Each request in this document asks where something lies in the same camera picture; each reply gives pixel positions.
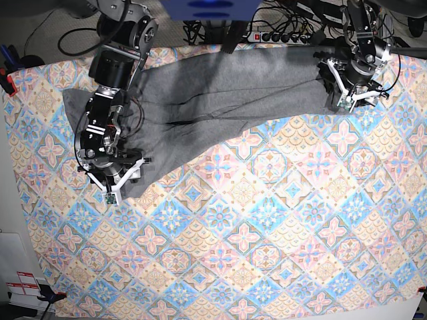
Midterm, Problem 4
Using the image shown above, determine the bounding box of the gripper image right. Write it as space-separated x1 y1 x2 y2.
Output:
316 55 389 113

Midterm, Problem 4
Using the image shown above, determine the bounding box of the grey T-shirt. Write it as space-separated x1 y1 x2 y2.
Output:
62 46 354 201

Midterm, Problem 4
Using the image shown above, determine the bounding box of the orange clamp upper left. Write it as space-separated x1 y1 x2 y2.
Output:
0 68 17 97

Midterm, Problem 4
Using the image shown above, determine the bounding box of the patterned tablecloth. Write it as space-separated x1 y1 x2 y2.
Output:
1 57 426 319

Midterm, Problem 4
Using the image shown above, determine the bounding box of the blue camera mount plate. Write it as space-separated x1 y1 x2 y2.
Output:
161 0 261 21

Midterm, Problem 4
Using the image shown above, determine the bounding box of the white labelled box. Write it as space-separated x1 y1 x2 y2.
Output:
1 233 39 309

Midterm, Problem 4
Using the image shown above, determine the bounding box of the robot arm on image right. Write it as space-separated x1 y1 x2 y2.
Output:
314 1 398 113

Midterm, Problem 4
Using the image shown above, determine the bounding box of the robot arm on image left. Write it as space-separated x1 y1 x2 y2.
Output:
73 1 158 206

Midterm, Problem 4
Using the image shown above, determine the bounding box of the blue clamp lower left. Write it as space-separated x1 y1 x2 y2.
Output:
37 284 67 304

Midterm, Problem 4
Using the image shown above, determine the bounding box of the white power strip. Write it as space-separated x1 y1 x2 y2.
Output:
246 31 309 45

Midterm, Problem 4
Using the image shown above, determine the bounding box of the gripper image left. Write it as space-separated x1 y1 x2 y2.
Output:
77 151 151 206

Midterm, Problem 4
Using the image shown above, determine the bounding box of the black centre post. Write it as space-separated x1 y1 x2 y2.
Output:
220 21 249 54

